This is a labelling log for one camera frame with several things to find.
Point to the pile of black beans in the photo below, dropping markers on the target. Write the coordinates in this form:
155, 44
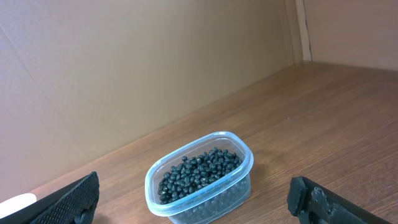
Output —
195, 173

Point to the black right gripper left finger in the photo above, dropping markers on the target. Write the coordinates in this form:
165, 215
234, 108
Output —
74, 204

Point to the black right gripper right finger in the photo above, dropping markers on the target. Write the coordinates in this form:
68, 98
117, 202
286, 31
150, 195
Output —
312, 203

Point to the clear plastic bean container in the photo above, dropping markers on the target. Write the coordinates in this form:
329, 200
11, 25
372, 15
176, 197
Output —
212, 201

